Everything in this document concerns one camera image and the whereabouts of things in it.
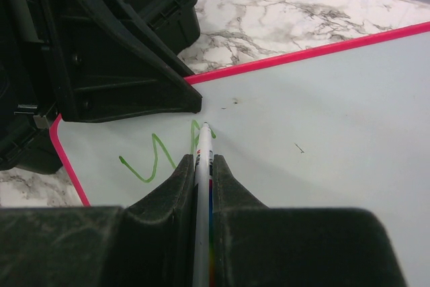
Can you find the pink-framed whiteboard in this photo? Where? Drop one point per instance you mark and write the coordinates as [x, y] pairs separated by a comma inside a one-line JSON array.
[[340, 125]]

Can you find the black plastic toolbox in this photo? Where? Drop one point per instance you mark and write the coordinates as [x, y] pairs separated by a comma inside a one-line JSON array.
[[23, 145]]

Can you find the white marker pen body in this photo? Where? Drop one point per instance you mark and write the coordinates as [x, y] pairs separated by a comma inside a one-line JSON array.
[[204, 159]]

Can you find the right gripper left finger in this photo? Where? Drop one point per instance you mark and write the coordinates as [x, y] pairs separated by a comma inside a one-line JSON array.
[[145, 244]]

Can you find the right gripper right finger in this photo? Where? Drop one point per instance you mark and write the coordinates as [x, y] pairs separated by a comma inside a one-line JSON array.
[[255, 245]]

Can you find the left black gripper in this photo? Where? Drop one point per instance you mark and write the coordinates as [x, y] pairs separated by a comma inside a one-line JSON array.
[[97, 60]]

